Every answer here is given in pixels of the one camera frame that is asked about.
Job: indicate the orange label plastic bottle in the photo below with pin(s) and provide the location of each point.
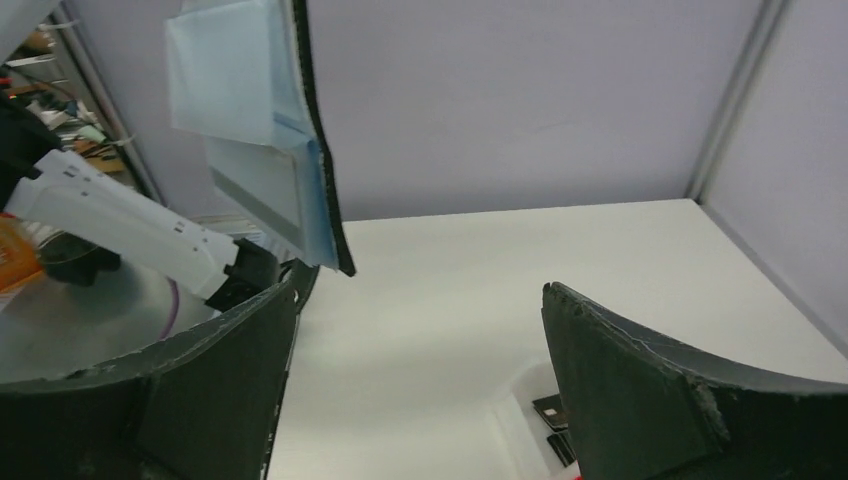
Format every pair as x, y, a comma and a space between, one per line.
19, 261

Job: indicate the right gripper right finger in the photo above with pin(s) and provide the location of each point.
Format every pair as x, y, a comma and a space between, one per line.
643, 405

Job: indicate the black leather card holder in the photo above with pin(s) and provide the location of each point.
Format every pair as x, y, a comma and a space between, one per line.
241, 77

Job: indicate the black card stack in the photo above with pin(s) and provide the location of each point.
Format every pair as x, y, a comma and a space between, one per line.
551, 412

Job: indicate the clear plastic bin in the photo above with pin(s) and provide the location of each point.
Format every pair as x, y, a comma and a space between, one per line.
519, 430

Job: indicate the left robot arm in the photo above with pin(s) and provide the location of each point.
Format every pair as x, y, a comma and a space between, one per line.
43, 182

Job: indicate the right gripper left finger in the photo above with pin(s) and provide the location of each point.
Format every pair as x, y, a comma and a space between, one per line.
203, 404

